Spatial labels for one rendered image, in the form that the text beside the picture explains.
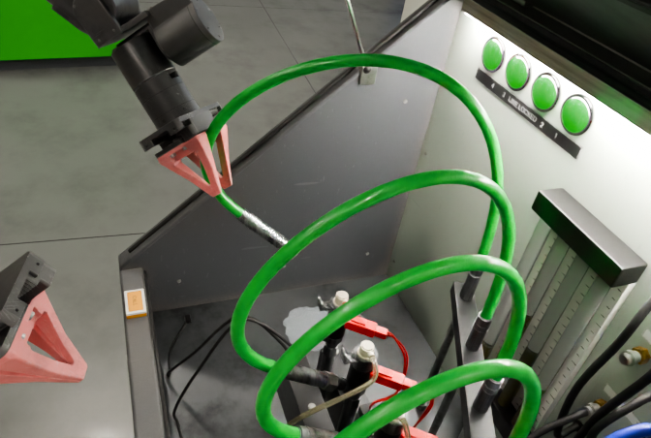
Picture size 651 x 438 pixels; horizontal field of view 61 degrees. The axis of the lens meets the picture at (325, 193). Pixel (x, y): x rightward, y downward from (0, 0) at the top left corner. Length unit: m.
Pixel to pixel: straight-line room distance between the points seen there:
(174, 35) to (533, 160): 0.49
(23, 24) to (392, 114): 3.14
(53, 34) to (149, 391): 3.23
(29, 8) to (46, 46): 0.25
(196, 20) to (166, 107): 0.10
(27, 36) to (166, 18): 3.24
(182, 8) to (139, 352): 0.50
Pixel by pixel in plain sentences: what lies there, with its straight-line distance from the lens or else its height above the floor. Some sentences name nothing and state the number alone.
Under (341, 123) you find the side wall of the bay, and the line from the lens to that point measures 0.93.
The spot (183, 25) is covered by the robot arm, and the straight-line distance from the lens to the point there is 0.66.
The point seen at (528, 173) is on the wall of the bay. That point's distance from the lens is 0.81.
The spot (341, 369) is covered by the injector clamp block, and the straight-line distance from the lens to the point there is 0.84.
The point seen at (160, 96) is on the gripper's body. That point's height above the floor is 1.34.
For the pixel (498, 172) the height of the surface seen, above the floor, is 1.32.
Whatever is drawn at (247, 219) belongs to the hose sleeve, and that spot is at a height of 1.19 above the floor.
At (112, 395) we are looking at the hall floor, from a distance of 2.01.
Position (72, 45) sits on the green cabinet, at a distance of 3.92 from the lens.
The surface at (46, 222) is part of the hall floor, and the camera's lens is 2.67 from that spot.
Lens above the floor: 1.65
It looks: 35 degrees down
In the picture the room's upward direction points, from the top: 10 degrees clockwise
